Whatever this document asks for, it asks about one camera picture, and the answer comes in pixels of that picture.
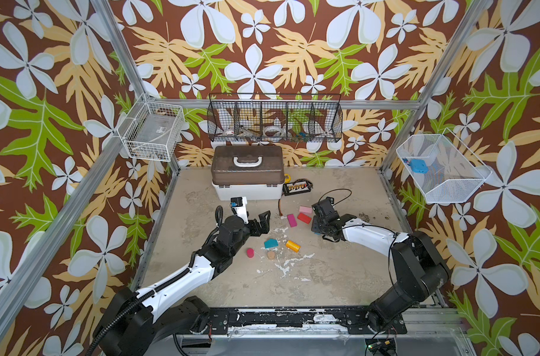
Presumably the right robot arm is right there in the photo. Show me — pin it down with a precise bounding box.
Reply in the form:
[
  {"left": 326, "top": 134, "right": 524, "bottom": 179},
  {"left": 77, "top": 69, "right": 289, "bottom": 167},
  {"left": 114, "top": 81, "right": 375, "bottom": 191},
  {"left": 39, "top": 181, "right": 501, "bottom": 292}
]
[{"left": 312, "top": 197, "right": 452, "bottom": 332}]

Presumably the black wire basket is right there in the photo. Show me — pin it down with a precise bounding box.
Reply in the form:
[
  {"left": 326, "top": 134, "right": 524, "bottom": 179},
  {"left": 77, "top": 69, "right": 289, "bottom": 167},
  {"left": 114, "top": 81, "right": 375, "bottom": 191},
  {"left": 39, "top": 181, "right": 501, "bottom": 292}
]
[{"left": 206, "top": 93, "right": 344, "bottom": 142}]

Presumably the white wire basket right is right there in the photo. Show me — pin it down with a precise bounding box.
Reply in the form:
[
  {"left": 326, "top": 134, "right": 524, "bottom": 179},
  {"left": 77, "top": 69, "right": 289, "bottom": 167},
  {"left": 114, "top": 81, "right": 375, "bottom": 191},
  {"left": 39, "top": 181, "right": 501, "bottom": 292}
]
[{"left": 396, "top": 129, "right": 492, "bottom": 204}]

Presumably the white wire basket left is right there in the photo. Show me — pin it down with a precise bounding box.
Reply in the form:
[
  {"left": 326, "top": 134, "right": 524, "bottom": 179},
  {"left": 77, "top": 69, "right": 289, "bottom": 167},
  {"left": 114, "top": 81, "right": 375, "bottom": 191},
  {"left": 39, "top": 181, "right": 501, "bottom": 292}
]
[{"left": 118, "top": 101, "right": 186, "bottom": 162}]

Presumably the red rectangular block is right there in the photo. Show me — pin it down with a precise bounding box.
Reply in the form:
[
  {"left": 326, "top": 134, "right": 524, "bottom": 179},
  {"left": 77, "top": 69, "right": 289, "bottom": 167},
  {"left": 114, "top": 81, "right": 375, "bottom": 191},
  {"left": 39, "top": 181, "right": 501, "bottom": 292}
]
[{"left": 298, "top": 213, "right": 312, "bottom": 225}]

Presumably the white wire basket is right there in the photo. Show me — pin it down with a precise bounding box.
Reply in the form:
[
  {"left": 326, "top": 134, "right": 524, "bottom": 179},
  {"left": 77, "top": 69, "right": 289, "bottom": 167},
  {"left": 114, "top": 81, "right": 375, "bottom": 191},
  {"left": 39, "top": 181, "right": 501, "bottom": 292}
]
[
  {"left": 396, "top": 129, "right": 492, "bottom": 204},
  {"left": 118, "top": 101, "right": 186, "bottom": 162}
]

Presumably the blue object in basket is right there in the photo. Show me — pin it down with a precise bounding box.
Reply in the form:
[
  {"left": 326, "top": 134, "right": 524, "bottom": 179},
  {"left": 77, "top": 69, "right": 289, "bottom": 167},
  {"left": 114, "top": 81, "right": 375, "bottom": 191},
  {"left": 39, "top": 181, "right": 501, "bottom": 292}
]
[{"left": 408, "top": 159, "right": 429, "bottom": 174}]

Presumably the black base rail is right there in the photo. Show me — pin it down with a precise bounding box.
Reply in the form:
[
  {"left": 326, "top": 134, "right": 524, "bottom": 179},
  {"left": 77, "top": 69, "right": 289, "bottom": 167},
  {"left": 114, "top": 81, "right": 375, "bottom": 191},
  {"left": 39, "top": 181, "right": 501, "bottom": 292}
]
[{"left": 202, "top": 306, "right": 408, "bottom": 335}]

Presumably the light pink block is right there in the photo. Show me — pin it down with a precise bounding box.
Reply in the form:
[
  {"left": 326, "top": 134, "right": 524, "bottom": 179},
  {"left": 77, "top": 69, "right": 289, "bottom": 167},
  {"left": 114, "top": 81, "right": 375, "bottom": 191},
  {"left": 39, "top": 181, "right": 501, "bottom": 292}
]
[{"left": 299, "top": 206, "right": 313, "bottom": 215}]

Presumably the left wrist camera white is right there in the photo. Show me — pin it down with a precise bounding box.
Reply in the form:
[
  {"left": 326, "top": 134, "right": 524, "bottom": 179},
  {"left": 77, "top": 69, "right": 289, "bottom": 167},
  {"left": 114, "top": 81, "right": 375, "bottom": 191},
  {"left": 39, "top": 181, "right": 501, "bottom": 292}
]
[{"left": 230, "top": 197, "right": 249, "bottom": 225}]

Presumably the teal arch block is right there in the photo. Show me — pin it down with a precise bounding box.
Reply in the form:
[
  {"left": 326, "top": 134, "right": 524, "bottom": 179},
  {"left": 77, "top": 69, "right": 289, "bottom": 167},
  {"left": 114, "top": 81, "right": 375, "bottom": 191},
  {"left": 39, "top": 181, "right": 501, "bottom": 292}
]
[{"left": 264, "top": 239, "right": 279, "bottom": 249}]

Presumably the orange supermarket block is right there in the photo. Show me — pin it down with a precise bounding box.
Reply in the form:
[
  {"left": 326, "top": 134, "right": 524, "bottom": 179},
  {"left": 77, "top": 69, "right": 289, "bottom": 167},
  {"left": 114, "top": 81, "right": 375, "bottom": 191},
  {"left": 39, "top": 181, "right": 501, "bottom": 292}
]
[{"left": 286, "top": 240, "right": 301, "bottom": 253}]

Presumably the white box brown lid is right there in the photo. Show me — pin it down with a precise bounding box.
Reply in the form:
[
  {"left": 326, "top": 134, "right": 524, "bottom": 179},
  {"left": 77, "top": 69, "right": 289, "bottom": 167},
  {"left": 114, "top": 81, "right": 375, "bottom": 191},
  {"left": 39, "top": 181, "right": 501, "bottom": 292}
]
[{"left": 211, "top": 145, "right": 285, "bottom": 201}]

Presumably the magenta rectangular block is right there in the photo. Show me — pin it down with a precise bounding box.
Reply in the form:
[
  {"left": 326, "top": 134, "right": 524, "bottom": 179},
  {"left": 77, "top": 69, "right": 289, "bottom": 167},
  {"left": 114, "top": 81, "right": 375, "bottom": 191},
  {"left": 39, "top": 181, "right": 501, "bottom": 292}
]
[{"left": 287, "top": 214, "right": 298, "bottom": 228}]

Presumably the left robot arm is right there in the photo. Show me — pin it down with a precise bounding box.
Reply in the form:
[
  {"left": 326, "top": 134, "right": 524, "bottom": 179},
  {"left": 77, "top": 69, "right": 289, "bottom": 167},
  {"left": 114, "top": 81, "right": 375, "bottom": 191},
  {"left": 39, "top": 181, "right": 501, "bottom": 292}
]
[{"left": 85, "top": 211, "right": 271, "bottom": 355}]

